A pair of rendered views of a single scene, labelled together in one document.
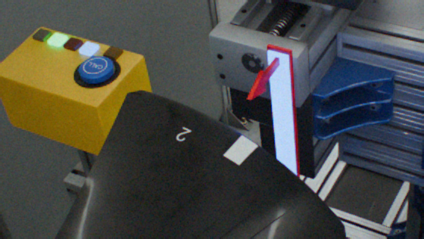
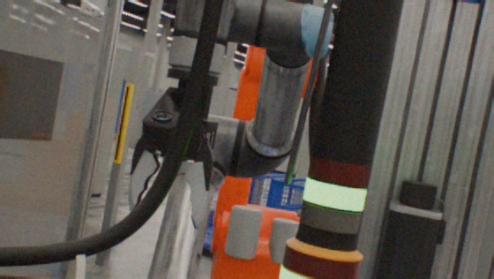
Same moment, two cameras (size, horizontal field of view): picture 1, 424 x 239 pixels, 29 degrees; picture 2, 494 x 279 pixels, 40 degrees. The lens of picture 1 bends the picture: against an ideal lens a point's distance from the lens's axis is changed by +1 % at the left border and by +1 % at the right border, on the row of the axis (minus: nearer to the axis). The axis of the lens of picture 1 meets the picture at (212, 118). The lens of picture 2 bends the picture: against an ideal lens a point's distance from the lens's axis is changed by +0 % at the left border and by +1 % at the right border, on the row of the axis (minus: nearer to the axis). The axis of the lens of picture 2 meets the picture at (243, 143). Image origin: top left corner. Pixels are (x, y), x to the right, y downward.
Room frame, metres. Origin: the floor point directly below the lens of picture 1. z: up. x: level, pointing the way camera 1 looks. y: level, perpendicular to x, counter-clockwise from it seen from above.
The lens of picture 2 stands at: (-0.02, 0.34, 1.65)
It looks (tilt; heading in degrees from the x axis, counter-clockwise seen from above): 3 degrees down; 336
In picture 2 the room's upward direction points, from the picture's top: 10 degrees clockwise
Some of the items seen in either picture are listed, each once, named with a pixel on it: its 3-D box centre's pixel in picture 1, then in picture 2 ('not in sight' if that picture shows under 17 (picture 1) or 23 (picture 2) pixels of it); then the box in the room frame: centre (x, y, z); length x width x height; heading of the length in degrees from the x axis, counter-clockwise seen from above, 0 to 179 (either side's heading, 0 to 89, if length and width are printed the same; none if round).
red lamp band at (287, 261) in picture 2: not in sight; (322, 260); (0.30, 0.13, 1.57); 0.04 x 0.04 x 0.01
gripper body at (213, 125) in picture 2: not in sight; (187, 116); (0.88, 0.02, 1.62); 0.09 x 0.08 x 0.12; 144
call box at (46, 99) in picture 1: (76, 94); not in sight; (0.77, 0.16, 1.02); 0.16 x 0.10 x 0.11; 54
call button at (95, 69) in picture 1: (96, 70); not in sight; (0.74, 0.12, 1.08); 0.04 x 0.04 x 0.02
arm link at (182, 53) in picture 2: not in sight; (194, 57); (0.88, 0.03, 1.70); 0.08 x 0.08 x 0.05
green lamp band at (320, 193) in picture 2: not in sight; (334, 193); (0.30, 0.13, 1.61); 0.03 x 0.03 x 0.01
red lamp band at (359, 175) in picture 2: not in sight; (339, 170); (0.30, 0.13, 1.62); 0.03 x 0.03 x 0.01
